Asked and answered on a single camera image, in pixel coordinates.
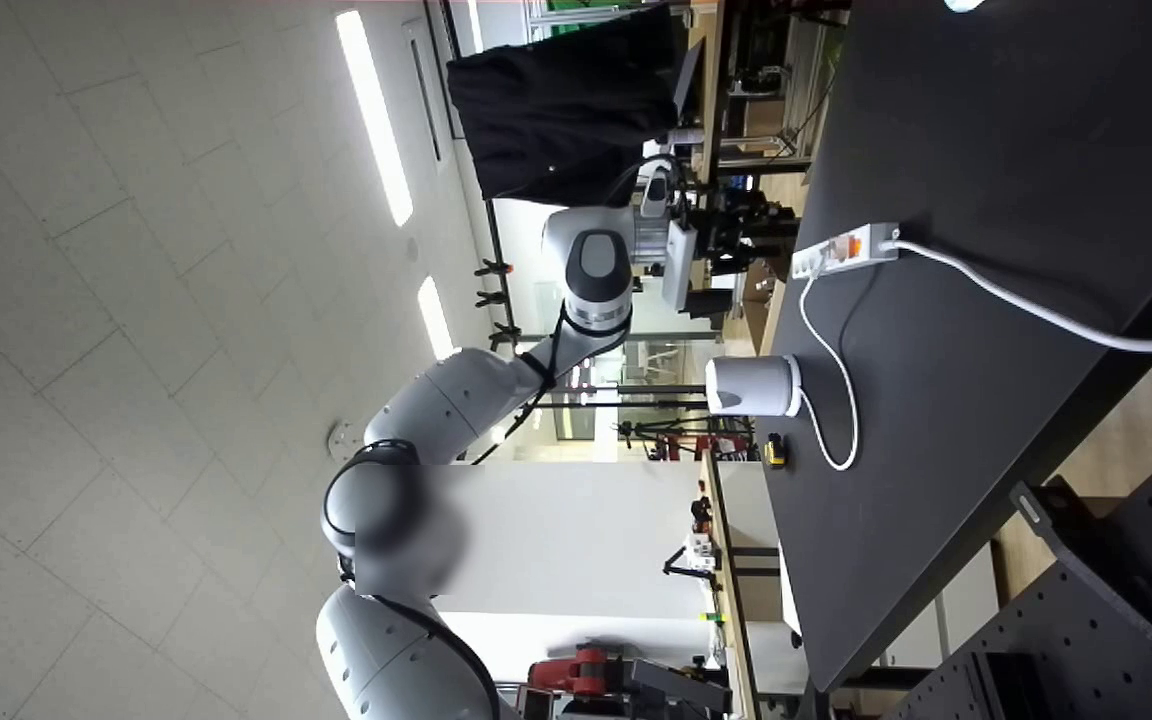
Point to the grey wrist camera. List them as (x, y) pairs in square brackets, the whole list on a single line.
[(658, 187)]

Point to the black backdrop frame pole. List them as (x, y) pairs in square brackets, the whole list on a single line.
[(493, 241)]

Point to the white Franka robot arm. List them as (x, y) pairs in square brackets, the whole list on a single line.
[(459, 402)]

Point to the white electric kettle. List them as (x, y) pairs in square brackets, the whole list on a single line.
[(752, 387)]

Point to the black perforated board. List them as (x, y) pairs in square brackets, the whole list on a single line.
[(1111, 627)]

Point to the yellow tape measure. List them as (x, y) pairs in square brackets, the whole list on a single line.
[(779, 453)]

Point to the white cabinet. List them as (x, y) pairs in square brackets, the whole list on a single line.
[(560, 562)]

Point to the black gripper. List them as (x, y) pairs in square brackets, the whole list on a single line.
[(724, 233)]

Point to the black hanging cloth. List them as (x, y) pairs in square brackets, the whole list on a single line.
[(560, 122)]

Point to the white ceiling light strip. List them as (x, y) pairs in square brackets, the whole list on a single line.
[(436, 321), (377, 122)]

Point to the wooden workbench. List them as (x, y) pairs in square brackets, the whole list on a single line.
[(732, 602)]

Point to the red machine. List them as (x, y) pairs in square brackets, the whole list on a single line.
[(579, 671)]

